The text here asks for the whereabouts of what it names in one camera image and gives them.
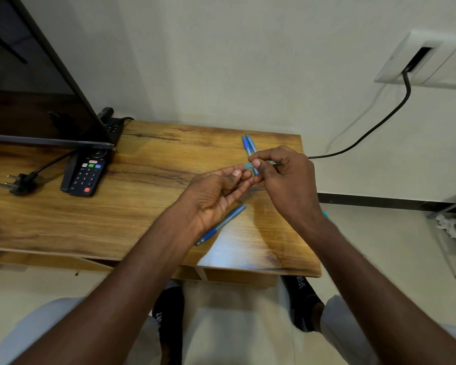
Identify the person's left black sock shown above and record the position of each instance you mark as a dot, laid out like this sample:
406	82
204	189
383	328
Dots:
169	323

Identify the person's left grey trouser leg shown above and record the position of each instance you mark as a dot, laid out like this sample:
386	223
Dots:
34	323

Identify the person's black sock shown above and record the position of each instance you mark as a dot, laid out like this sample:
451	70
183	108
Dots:
300	304
169	323

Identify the person's left hand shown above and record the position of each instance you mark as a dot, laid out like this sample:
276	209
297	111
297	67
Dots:
209	197

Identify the black power strip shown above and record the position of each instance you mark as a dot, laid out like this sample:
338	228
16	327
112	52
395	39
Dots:
113	127

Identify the person's grey trouser leg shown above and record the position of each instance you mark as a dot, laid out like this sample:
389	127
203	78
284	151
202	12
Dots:
34	323
338	323

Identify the black remote control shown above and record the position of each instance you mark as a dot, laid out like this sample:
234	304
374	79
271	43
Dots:
85	176

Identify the person's right black sock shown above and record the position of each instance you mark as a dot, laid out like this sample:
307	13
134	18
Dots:
300	304

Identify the white wall socket panel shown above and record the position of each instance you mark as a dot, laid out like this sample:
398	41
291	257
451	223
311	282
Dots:
444	60

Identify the person's right hand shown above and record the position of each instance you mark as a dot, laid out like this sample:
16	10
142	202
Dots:
292	186

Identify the person's right grey trouser leg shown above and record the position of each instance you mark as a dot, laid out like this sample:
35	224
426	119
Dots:
338	323

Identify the person's right forearm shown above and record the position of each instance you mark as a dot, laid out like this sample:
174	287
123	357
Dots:
372	300

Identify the person's left forearm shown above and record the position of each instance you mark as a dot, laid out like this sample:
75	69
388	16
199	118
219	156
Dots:
118	300

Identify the crumpled white tissue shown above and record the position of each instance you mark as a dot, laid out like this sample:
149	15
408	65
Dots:
448	226

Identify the black television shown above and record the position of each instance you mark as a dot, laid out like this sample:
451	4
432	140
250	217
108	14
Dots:
34	102

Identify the teal lead refill tube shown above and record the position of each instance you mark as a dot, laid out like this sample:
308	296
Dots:
249	166

